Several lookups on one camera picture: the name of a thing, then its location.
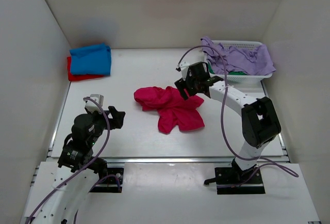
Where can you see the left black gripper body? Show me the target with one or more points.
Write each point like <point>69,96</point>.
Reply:
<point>102,123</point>

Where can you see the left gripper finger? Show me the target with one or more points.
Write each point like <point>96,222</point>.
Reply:
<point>115,124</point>
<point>115,114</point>

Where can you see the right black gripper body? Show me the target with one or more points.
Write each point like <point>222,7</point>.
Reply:
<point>192,84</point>

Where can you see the magenta t shirt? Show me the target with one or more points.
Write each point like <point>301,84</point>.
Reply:
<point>173,110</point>

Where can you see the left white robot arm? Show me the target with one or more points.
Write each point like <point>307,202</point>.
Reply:
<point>79,170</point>

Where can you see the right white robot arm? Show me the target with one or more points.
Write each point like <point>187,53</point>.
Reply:
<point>259,121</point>

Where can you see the green t shirt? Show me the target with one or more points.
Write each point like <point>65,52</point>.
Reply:
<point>230,73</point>

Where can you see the folded red t shirt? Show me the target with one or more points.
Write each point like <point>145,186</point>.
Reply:
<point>78,78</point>

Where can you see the white plastic laundry basket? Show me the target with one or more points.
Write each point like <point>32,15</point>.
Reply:
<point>240,44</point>

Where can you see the folded blue t shirt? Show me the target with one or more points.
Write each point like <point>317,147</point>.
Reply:
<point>91,60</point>

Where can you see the lavender t shirt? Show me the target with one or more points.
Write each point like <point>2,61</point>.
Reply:
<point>255,62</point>

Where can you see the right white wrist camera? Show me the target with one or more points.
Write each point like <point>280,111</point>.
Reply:
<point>183,67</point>

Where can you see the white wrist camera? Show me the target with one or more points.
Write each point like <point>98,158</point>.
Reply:
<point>183,67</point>
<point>94,103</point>

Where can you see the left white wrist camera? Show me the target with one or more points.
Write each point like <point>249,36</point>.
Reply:
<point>94,103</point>

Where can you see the aluminium rail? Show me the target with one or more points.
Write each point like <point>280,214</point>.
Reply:
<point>171,160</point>

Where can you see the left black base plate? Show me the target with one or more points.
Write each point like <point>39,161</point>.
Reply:
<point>110,181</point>

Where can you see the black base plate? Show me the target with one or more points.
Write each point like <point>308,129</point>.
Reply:
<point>229,182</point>
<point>110,181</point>

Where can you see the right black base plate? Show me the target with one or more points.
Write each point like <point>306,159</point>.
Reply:
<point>229,182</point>

